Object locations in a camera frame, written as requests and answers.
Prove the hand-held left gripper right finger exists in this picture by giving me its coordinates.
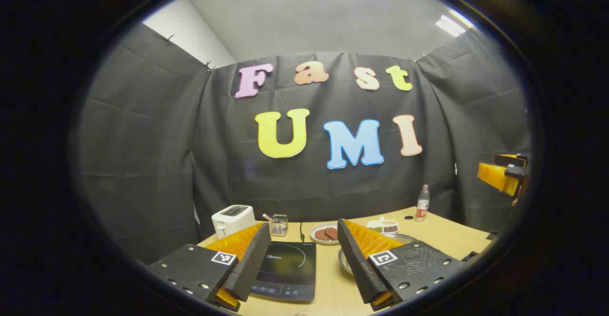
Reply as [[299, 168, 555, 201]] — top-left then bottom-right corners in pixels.
[[337, 218, 469, 312]]

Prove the clear plastic water bottle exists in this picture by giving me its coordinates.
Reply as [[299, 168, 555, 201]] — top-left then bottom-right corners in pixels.
[[414, 184, 431, 222]]

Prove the black backdrop cloth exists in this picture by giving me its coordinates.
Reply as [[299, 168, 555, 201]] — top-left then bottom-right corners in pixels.
[[79, 21, 532, 264]]

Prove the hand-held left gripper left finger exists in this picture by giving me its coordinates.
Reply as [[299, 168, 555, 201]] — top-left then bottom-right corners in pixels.
[[147, 222, 272, 313]]

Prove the small ceiling light panel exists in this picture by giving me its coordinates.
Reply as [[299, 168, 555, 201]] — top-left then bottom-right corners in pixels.
[[435, 9, 476, 37]]

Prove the black induction cooktop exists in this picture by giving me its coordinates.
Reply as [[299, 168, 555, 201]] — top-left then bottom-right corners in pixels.
[[250, 241, 317, 302]]

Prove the metal wire utensil holder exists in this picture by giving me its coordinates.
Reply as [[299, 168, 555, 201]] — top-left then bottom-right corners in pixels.
[[269, 214, 289, 237]]

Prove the white toaster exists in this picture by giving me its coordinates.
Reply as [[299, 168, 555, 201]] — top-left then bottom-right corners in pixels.
[[211, 205, 256, 239]]

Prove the stainless steel pot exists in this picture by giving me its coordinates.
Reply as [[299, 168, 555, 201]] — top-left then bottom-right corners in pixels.
[[338, 233, 418, 277]]

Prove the white divided dish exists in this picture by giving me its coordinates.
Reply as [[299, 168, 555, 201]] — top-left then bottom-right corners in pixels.
[[367, 217, 400, 235]]

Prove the white round plate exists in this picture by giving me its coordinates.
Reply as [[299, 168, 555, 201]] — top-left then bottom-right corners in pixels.
[[310, 223, 341, 245]]

